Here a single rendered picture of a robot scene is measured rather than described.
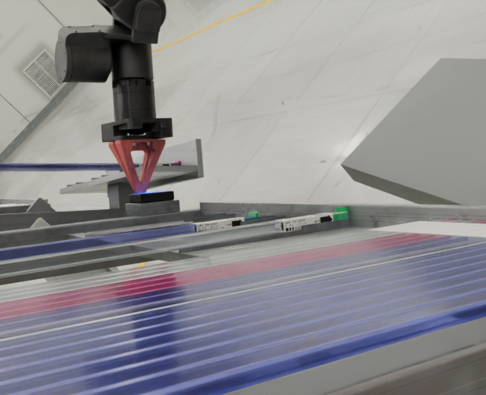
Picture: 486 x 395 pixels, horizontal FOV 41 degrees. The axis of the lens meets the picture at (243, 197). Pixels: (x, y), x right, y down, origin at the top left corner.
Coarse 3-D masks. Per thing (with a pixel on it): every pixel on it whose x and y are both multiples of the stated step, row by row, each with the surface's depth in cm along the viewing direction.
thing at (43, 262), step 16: (256, 224) 60; (272, 224) 61; (144, 240) 55; (160, 240) 55; (176, 240) 56; (192, 240) 56; (208, 240) 57; (224, 240) 58; (32, 256) 50; (48, 256) 50; (64, 256) 50; (80, 256) 51; (96, 256) 52; (112, 256) 53; (128, 256) 53; (0, 272) 48; (16, 272) 49; (32, 272) 49
